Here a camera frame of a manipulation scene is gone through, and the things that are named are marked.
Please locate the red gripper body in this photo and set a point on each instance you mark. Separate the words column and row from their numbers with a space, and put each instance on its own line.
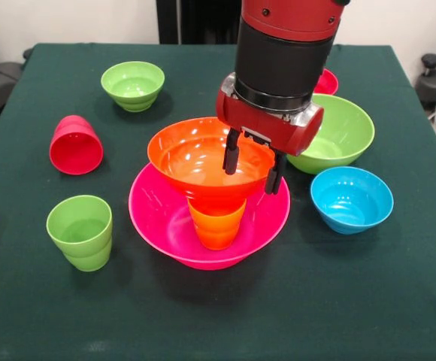
column 263, row 124

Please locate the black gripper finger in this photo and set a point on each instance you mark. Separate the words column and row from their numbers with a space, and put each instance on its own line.
column 231, row 154
column 275, row 175

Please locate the large orange bowl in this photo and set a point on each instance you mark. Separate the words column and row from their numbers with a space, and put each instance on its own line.
column 191, row 158

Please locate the orange cup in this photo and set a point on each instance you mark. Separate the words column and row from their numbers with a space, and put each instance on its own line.
column 217, row 229

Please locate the small red bowl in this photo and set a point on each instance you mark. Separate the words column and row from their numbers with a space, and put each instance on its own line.
column 329, row 84

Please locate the large pink bowl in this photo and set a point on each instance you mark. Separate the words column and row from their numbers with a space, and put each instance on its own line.
column 158, row 222

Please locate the red cup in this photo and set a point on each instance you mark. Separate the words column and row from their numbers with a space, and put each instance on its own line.
column 76, row 152

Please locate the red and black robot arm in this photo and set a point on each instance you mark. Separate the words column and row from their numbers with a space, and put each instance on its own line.
column 282, row 56

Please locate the large green bowl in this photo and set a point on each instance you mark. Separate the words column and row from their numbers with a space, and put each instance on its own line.
column 338, row 143

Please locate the small blue bowl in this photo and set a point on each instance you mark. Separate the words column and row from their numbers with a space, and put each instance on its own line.
column 349, row 203

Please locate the small green bowl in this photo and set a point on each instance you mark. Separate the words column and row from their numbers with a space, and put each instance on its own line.
column 132, row 84

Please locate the dark green tablecloth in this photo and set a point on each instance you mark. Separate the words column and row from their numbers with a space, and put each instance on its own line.
column 218, row 308

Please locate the green cup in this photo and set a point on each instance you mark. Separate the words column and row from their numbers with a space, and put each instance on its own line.
column 79, row 233

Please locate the black office chair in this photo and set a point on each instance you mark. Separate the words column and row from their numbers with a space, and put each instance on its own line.
column 0, row 80

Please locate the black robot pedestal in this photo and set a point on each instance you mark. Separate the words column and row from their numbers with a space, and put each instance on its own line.
column 195, row 19

